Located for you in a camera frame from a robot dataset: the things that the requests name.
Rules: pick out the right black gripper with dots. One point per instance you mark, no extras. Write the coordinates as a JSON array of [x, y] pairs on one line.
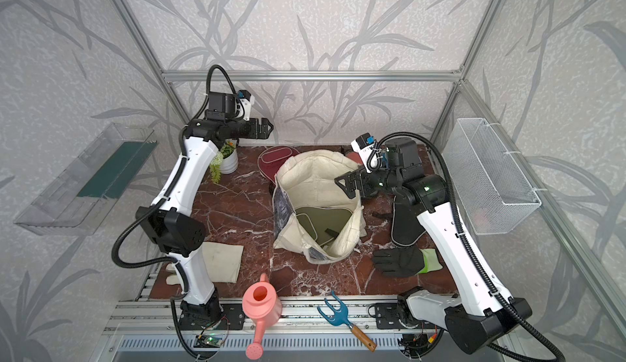
[[349, 177]]

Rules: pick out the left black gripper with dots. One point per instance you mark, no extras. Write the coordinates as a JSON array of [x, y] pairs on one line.
[[256, 135]]

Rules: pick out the maroon paddle case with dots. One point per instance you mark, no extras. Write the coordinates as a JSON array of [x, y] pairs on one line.
[[272, 159]]

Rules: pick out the olive green paddle case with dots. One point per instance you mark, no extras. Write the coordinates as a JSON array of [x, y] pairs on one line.
[[323, 224]]

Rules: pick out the beige canvas bag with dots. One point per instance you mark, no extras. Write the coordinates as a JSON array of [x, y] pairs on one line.
[[307, 180]]

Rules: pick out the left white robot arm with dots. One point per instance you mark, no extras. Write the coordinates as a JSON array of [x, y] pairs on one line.
[[168, 221]]

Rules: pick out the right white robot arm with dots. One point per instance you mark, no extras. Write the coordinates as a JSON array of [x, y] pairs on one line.
[[475, 318]]

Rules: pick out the white flower pot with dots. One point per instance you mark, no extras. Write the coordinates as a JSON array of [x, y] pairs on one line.
[[230, 163]]

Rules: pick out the green artificial plant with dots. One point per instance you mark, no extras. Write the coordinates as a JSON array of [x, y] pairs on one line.
[[226, 150]]

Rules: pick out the black and green glove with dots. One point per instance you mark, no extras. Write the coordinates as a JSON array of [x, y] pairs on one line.
[[406, 262]]

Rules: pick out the beige work glove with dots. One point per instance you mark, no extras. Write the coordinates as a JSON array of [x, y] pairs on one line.
[[216, 262]]

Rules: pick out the blue hand rake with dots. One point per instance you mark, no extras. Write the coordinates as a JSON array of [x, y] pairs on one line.
[[340, 318]]

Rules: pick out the pink watering can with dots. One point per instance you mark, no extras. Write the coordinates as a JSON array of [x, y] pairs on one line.
[[262, 305]]

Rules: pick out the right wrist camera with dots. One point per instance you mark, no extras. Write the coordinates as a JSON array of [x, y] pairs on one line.
[[400, 155]]

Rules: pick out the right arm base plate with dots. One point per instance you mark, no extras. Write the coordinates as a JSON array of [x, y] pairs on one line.
[[392, 316]]

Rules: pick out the white wire mesh basket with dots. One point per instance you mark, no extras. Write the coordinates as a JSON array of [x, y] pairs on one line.
[[493, 190]]

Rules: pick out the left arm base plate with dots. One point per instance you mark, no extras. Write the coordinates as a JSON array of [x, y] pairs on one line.
[[197, 317]]

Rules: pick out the clear plastic wall shelf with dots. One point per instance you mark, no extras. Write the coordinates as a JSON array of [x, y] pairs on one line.
[[80, 198]]

